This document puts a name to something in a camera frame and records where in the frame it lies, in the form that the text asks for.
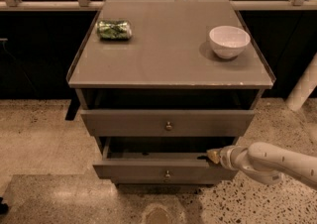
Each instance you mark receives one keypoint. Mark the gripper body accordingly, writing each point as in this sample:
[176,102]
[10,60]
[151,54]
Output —
[225,158]

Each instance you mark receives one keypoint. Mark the grey drawer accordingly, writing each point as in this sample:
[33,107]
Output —
[151,157]
[165,180]
[167,123]

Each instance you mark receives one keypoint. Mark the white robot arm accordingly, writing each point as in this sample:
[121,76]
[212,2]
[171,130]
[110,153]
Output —
[277,144]

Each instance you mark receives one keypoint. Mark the grey bottom drawer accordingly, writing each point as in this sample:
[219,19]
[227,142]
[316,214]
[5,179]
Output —
[165,180]

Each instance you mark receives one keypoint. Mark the grey drawer cabinet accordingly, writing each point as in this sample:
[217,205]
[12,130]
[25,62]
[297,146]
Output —
[168,63]

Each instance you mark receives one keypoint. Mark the grey top drawer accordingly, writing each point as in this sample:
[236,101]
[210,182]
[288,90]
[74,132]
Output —
[167,123]

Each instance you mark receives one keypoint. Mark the white ceramic bowl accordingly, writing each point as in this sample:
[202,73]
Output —
[228,41]

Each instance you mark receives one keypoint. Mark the green crushed can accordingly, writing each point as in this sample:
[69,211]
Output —
[114,30]

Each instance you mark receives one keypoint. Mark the black object at floor edge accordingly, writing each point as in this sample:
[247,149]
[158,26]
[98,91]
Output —
[3,207]

